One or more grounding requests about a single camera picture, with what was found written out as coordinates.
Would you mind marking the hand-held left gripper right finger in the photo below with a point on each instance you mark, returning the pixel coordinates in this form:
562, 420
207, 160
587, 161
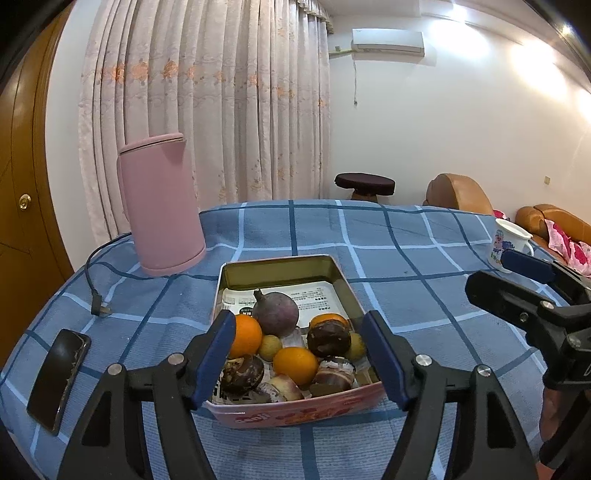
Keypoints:
383, 360

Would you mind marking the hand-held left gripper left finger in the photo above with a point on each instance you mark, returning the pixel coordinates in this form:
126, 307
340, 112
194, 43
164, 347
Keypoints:
217, 355

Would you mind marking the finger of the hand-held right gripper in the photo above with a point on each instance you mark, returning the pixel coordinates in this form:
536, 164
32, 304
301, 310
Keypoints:
526, 263
498, 290

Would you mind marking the brown longan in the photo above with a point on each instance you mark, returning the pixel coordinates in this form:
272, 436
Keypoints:
356, 346

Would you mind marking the large orange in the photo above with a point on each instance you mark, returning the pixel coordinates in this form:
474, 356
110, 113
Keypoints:
247, 337

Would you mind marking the small dark water chestnut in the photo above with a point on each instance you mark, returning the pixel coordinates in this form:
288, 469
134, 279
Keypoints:
328, 340

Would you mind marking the small orange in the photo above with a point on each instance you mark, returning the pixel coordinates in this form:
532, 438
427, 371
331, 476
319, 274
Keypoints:
328, 317

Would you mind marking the medium orange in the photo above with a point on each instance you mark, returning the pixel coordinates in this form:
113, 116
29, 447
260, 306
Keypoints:
295, 364

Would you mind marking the pink metal tin box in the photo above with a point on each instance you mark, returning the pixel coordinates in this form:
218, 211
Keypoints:
286, 413

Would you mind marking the white printed mug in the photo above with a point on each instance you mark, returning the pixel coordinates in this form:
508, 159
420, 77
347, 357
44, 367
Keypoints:
505, 237

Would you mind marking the brown leather sofa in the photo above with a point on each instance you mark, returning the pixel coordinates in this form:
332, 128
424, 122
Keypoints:
535, 219

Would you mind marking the pink floral cushion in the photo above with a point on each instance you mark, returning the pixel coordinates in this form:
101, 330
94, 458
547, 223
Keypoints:
572, 247

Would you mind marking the small yellow-green fruit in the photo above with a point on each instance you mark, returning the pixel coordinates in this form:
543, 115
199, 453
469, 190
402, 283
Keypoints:
270, 347

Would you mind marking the purple passion fruit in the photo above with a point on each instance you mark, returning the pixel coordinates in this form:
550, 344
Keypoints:
276, 314

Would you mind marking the blue checked tablecloth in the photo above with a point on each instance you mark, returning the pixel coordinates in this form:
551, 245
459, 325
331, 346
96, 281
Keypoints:
415, 277

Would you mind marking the printed paper packet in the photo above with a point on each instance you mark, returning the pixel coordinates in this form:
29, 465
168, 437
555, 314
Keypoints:
314, 297

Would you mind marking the brown leather armchair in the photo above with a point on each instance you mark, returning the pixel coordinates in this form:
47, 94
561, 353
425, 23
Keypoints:
457, 194

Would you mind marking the pink electric kettle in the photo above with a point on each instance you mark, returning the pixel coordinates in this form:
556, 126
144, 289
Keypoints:
161, 207

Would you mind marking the black smartphone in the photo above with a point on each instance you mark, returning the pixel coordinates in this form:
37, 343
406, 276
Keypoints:
57, 378

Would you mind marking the dark round stool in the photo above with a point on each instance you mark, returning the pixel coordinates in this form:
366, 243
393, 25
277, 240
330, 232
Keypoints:
364, 182

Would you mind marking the pink floral curtain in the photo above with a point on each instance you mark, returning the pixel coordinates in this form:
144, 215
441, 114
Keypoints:
207, 115

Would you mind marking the brass door knob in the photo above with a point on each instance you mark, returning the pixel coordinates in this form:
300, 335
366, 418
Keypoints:
24, 201

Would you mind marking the white air conditioner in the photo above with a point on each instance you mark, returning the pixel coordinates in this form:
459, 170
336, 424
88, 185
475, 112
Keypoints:
388, 39

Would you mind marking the wooden door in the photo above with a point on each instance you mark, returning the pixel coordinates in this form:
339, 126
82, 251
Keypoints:
27, 138

